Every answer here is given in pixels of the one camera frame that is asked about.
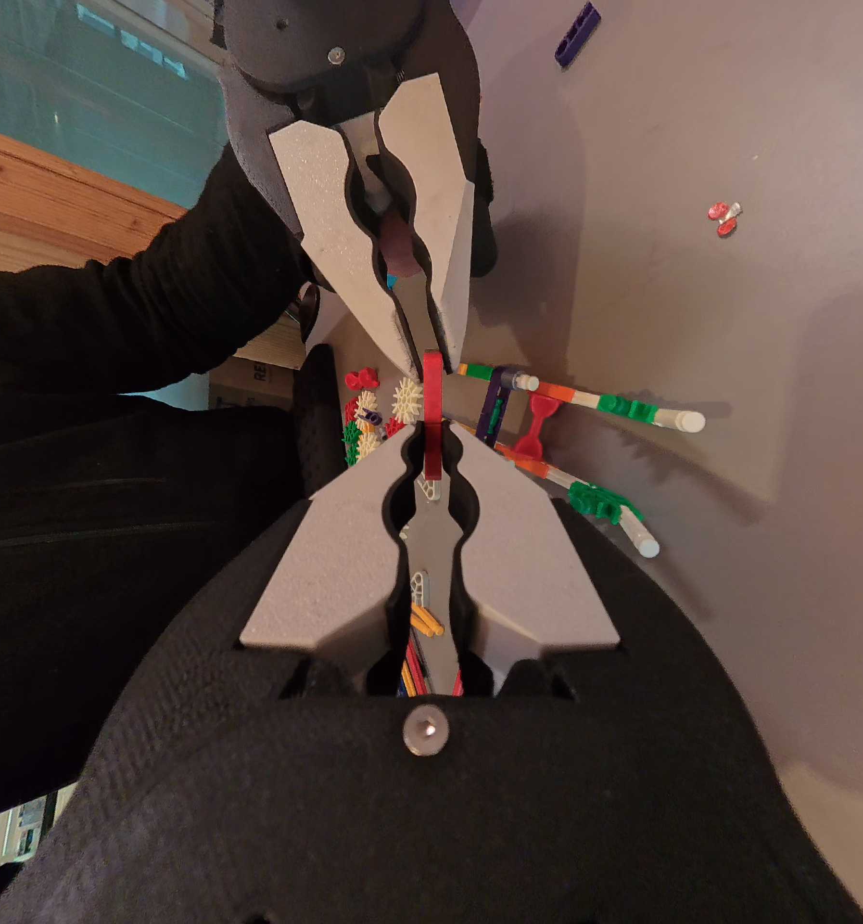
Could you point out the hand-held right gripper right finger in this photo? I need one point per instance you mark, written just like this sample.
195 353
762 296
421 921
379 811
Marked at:
540 577

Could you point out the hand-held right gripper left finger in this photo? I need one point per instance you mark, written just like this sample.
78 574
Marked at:
316 577

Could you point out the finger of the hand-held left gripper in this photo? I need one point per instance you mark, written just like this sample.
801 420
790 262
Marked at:
323 202
439 166

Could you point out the toy rail assembly with spool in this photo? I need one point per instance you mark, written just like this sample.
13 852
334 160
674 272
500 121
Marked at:
597 502

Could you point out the purple toy connector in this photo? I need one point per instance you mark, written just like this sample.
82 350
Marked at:
486 426
576 36
500 386
371 416

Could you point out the red corner toy connector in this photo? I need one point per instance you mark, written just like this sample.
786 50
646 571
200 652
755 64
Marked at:
432 451
395 428
351 409
432 382

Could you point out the person's left forearm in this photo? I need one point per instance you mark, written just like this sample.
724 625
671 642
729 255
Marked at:
150 303

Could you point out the person's left hand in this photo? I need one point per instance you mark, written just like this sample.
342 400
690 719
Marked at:
397 245

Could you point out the grey toy connector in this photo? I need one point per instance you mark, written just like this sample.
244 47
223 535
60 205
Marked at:
418 592
428 492

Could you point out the black chair armrest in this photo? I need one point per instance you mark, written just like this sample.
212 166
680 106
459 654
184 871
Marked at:
309 310

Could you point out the yellow toy rod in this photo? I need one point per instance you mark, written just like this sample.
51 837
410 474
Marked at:
405 682
428 621

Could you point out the green toy connector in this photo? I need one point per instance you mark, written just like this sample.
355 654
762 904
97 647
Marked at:
351 442

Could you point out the white snowflake toy connector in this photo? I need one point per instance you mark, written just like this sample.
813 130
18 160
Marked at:
371 442
368 404
407 401

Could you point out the black perforated panel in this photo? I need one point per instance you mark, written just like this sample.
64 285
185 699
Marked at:
320 419

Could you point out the red toy spool piece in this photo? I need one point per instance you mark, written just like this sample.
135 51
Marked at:
361 379

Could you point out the brown cardboard box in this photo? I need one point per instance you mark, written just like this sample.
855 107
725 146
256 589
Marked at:
251 386

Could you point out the small red white scrap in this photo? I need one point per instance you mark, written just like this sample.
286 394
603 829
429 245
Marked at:
725 220

